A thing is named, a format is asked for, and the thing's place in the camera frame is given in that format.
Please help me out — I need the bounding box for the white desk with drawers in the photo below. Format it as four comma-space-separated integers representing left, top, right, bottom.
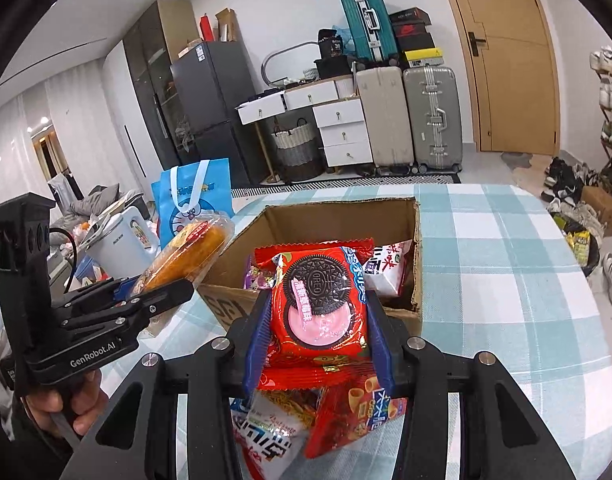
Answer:
236, 75, 375, 184

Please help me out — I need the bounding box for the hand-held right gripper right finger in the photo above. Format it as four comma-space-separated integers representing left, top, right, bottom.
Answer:
363, 290, 576, 480

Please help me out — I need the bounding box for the grey refrigerator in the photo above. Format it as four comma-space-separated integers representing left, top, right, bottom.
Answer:
169, 40, 271, 189

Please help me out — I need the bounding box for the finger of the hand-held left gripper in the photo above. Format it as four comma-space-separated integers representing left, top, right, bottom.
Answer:
61, 280, 195, 332
53, 277, 148, 312

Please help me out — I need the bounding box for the yellow and black shoe box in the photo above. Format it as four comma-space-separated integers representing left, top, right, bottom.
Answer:
400, 47, 444, 69

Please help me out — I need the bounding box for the black printed box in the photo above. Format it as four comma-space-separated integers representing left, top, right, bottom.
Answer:
317, 29, 345, 59

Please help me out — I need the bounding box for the teal suitcase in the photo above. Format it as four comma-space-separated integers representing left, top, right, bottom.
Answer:
338, 0, 401, 66

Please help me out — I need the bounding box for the teal checkered tablecloth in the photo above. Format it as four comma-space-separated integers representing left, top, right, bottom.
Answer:
93, 182, 612, 480

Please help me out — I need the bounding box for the purple snack packet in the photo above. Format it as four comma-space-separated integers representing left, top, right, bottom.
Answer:
243, 255, 277, 291

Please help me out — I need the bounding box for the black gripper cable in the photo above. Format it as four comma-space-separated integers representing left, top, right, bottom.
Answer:
48, 227, 80, 292

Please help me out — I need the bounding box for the red cookie packet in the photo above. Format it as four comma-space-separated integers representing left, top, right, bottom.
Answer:
254, 240, 381, 392

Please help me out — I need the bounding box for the person's left hand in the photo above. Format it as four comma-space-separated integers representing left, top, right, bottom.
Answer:
21, 366, 110, 435

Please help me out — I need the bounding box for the dark glass cabinet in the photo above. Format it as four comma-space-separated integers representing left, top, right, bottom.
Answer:
122, 0, 201, 172

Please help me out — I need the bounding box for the open cardboard box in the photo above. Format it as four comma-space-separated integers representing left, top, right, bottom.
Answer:
215, 8, 239, 44

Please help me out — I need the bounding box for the shoe rack with shoes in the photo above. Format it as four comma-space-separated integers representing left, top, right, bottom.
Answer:
588, 45, 612, 207

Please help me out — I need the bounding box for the blue cartoon tote bag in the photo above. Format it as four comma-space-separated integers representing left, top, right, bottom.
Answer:
151, 158, 234, 249

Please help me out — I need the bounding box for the brown cardboard box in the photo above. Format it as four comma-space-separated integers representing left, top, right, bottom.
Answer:
196, 197, 423, 339

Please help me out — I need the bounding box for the white electric kettle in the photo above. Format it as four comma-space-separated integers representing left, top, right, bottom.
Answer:
88, 205, 160, 279

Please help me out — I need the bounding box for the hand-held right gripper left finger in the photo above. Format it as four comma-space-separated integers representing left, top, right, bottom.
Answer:
58, 287, 274, 480

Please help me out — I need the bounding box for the silver suitcase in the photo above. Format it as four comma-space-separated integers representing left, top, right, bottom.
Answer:
402, 64, 464, 174

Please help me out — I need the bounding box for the orange bread packet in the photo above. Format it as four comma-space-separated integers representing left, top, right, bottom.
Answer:
137, 214, 235, 297

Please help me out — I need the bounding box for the blue plastic bag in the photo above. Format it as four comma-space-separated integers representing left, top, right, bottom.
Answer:
333, 25, 357, 54

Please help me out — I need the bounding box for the woven laundry basket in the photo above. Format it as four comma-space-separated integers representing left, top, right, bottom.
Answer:
271, 117, 323, 184

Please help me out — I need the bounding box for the red corn snack packet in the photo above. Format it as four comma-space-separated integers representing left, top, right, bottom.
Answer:
304, 377, 409, 460

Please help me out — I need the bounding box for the wooden door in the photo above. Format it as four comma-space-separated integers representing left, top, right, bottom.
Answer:
432, 0, 561, 157

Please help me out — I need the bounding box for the white red-print snack packet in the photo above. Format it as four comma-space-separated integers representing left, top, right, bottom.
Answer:
364, 240, 415, 297

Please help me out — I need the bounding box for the pile of shoes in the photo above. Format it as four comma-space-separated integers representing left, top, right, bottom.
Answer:
540, 156, 612, 307

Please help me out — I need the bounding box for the white curtain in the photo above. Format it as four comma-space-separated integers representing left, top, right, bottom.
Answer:
0, 72, 152, 202

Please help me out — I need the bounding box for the beige suitcase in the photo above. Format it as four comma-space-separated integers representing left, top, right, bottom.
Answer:
355, 65, 415, 169

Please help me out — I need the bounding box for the small cardboard box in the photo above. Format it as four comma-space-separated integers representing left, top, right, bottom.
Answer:
580, 186, 612, 231

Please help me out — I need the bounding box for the grey clothing pile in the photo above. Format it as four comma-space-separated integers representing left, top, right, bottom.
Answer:
61, 185, 148, 232

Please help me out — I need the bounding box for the red and black shoe box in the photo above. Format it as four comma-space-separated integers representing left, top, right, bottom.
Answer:
392, 22, 433, 39

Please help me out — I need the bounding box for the oval mirror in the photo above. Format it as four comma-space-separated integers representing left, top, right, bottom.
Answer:
262, 42, 327, 87

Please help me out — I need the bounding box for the large white snack packet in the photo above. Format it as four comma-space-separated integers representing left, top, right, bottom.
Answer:
230, 387, 327, 480

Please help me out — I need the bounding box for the person's left forearm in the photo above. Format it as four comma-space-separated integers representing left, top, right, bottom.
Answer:
0, 340, 82, 480

